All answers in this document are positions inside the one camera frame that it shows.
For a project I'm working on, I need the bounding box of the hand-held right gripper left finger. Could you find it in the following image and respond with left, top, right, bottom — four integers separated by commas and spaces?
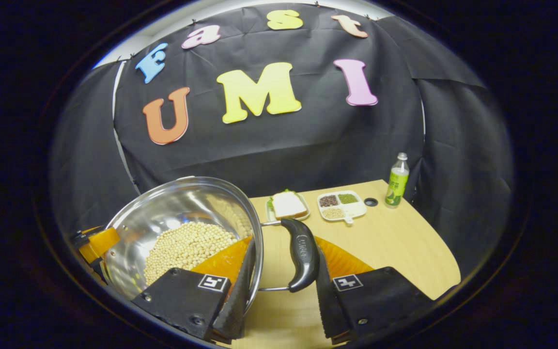
131, 237, 258, 345

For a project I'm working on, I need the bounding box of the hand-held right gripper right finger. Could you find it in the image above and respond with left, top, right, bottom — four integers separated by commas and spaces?
315, 237, 434, 346

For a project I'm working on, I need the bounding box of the pile of soybeans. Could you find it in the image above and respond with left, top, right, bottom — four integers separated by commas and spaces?
143, 222, 238, 286

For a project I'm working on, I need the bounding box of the stainless steel pot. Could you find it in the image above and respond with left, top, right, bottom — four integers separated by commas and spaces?
100, 176, 320, 316

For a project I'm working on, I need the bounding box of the white sandwich plate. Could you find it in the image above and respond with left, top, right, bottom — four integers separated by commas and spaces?
265, 191, 311, 223

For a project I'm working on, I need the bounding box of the white divided dish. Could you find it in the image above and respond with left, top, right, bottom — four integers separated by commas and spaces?
317, 190, 368, 225

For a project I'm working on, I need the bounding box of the white bread sandwich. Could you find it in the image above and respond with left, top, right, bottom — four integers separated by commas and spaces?
270, 190, 309, 219

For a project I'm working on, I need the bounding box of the green drink bottle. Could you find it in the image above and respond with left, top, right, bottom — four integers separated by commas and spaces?
385, 153, 410, 209

